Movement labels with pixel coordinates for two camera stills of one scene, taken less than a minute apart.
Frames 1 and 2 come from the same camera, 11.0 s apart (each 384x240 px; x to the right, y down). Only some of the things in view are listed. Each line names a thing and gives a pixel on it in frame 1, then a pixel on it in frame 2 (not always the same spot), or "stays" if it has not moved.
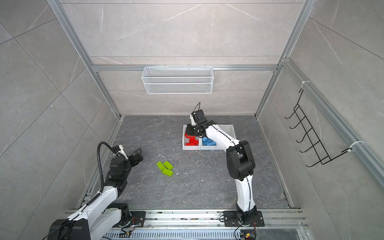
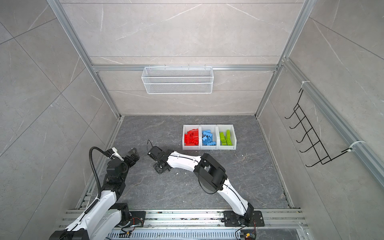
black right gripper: x=189 y=132 → x=159 y=171
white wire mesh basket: x=177 y=80 stays
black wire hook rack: x=322 y=154 stays
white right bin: x=229 y=129 stays
